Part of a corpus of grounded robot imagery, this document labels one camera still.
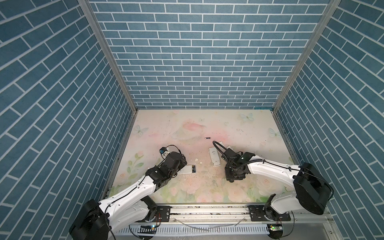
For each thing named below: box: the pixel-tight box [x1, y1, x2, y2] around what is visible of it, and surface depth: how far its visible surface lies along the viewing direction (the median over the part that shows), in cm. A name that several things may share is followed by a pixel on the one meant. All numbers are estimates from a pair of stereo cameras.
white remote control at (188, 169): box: [177, 164, 197, 175], surface depth 89 cm
